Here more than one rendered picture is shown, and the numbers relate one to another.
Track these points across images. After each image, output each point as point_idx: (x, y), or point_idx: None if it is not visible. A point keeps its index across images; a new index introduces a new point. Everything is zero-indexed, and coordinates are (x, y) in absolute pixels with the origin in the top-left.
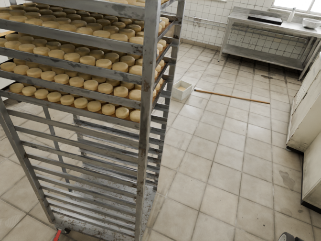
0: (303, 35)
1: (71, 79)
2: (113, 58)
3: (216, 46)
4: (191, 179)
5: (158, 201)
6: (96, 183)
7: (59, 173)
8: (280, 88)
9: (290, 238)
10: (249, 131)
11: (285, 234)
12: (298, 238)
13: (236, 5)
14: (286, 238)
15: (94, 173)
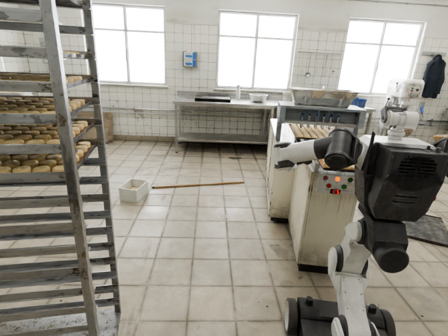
0: (256, 111)
1: None
2: (20, 110)
3: (170, 137)
4: (169, 288)
5: (127, 331)
6: (18, 293)
7: None
8: (251, 166)
9: (291, 300)
10: (228, 215)
11: (287, 300)
12: (299, 297)
13: (179, 90)
14: (288, 303)
15: (13, 273)
